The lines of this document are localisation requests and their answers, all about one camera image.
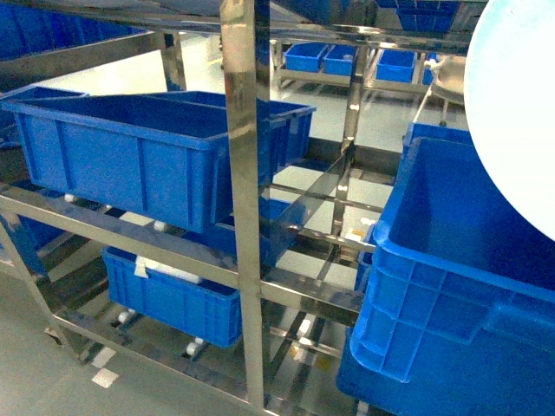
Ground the stainless steel shelf rack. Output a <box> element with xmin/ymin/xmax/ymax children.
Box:
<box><xmin>1</xmin><ymin>1</ymin><xmax>485</xmax><ymax>415</ymax></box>

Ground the blue bin top shelf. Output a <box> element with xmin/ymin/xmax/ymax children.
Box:
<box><xmin>1</xmin><ymin>3</ymin><xmax>144</xmax><ymax>61</ymax></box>

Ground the far blue bin two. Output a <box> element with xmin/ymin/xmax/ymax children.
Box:
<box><xmin>323</xmin><ymin>45</ymin><xmax>356</xmax><ymax>76</ymax></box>

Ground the far blue bin three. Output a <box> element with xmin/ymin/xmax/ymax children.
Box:
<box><xmin>375</xmin><ymin>50</ymin><xmax>416</xmax><ymax>83</ymax></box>

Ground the light blue oval tray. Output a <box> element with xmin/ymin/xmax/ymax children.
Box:
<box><xmin>464</xmin><ymin>1</ymin><xmax>554</xmax><ymax>238</ymax></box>

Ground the large blue crate right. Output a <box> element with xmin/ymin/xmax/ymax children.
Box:
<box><xmin>336</xmin><ymin>138</ymin><xmax>554</xmax><ymax>415</ymax></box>

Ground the far blue bin one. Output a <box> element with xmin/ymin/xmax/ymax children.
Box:
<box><xmin>284</xmin><ymin>42</ymin><xmax>328</xmax><ymax>73</ymax></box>

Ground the blue bin shelf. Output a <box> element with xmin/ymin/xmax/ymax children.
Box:
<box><xmin>1</xmin><ymin>3</ymin><xmax>144</xmax><ymax>61</ymax></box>
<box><xmin>102</xmin><ymin>246</ymin><xmax>242</xmax><ymax>348</ymax></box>

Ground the blue bin lower shelf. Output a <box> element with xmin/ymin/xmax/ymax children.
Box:
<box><xmin>102</xmin><ymin>246</ymin><xmax>242</xmax><ymax>348</ymax></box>

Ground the blue bin on shelf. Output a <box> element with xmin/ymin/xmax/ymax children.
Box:
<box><xmin>1</xmin><ymin>94</ymin><xmax>233</xmax><ymax>233</ymax></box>

